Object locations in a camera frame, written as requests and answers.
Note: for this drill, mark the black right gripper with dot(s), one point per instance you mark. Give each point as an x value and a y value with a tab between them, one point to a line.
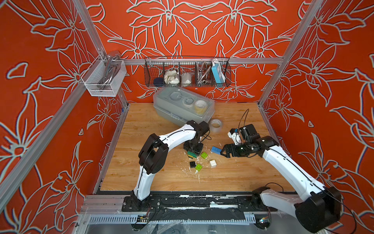
232	151

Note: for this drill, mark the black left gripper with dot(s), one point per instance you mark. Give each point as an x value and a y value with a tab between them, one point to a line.
197	151

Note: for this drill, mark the dark green lego brick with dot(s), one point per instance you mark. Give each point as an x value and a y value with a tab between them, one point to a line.
192	155

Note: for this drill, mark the blue long lego brick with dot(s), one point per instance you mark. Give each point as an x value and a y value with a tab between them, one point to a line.
216	150

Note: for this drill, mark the white lego brick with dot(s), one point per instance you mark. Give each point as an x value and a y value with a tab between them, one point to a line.
213	163

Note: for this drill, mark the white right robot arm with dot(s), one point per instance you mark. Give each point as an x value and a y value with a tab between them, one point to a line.
315	206

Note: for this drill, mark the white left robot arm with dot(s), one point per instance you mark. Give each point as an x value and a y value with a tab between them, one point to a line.
153	155

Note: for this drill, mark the lime lego brick upper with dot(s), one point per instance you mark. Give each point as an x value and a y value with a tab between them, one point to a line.
204	155

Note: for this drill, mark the lime lego brick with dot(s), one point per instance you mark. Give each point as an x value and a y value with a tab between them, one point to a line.
198	167
204	155

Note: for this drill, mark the lime lego brick lower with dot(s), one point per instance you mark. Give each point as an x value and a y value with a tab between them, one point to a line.
198	167

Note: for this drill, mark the clear tape roll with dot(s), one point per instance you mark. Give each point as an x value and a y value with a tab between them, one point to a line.
215	125

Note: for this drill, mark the yellow tape roll in box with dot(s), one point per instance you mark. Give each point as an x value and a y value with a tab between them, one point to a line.
200	107

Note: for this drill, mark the grey plastic storage box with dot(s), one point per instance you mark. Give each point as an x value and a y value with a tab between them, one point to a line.
177	105

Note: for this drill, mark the white crumpled cloth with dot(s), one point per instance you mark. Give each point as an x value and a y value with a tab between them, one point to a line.
171	77

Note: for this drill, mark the dark round object in basket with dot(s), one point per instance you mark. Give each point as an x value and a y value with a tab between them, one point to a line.
158	82

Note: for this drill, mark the blue white box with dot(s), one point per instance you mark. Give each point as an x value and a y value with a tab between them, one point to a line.
217	72

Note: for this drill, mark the metal tongs in basket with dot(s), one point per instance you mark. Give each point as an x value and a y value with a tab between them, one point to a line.
203	71

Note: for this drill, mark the aluminium rear crossbar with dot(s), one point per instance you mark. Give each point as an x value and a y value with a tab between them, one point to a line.
233	61

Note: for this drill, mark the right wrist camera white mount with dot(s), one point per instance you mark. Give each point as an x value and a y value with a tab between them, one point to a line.
244	134

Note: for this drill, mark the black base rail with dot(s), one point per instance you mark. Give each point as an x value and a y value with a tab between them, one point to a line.
196	205

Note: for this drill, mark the white slotted cable duct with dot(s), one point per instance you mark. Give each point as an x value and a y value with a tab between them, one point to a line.
135	219

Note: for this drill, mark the black wire basket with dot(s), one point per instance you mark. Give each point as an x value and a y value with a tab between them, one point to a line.
191	71

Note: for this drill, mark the clear acrylic wall bin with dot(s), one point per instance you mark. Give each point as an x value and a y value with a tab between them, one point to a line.
104	79

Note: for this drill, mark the aluminium frame post right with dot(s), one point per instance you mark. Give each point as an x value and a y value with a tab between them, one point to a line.
300	32

